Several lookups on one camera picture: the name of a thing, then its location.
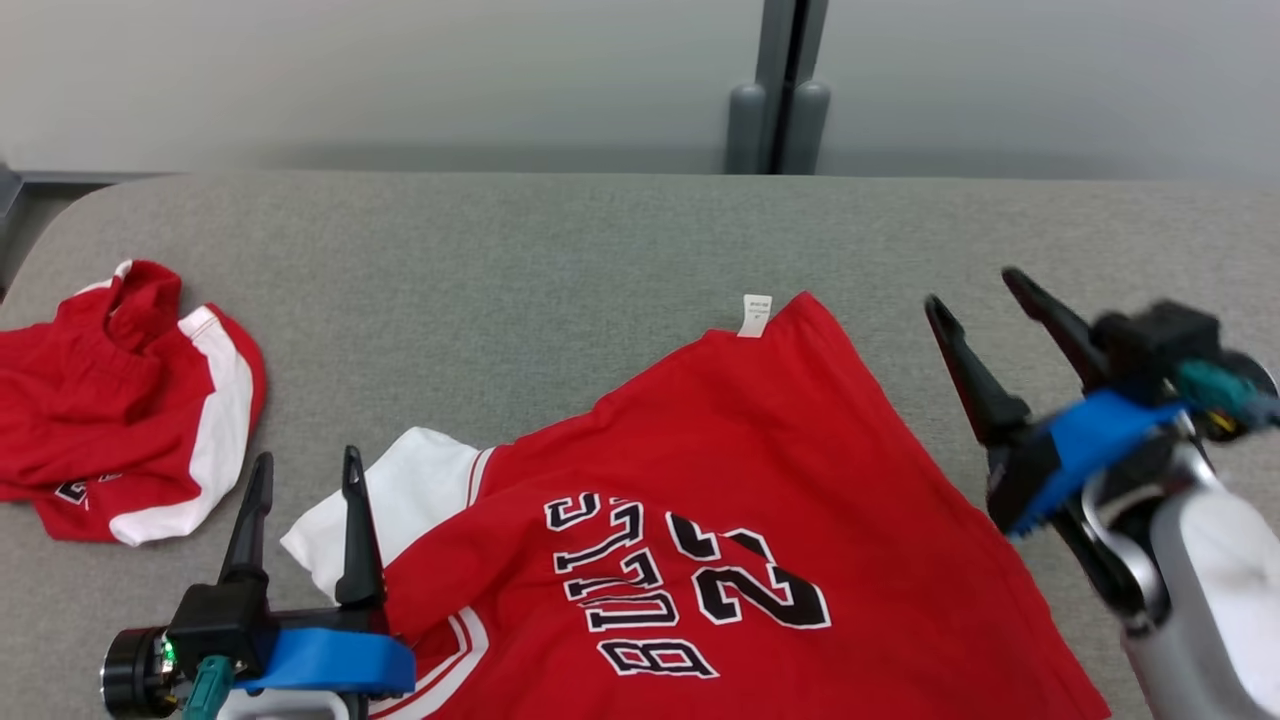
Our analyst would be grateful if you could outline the right gripper body black grey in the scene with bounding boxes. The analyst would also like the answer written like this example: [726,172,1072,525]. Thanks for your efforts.
[984,413,1143,627]

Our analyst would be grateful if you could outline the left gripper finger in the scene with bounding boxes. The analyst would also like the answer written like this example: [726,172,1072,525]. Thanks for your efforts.
[334,446,387,609]
[218,452,275,587]

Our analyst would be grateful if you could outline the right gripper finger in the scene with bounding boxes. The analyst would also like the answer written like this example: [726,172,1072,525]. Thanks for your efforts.
[924,294,1032,448]
[1001,266,1113,392]

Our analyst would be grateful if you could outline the left gripper body black grey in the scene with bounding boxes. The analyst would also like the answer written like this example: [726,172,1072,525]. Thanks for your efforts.
[100,577,392,719]

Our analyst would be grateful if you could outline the red shorts with white stripe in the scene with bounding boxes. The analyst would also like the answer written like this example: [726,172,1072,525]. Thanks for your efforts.
[0,258,269,548]

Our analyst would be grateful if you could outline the red Bulls jersey shirt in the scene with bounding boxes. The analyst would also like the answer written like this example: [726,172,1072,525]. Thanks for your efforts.
[280,290,1113,720]

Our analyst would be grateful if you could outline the teal cable connector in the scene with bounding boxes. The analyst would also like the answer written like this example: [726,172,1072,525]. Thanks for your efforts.
[184,655,237,719]
[1174,359,1280,430]

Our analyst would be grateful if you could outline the grey cylindrical post foot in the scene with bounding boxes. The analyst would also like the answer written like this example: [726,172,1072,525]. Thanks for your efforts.
[726,83,768,176]
[785,80,832,177]

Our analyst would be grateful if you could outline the grey partition post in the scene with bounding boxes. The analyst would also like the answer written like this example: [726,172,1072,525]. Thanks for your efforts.
[755,0,829,176]

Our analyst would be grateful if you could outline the grey metal frame bar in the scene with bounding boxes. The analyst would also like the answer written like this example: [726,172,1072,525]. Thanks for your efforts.
[0,164,25,293]

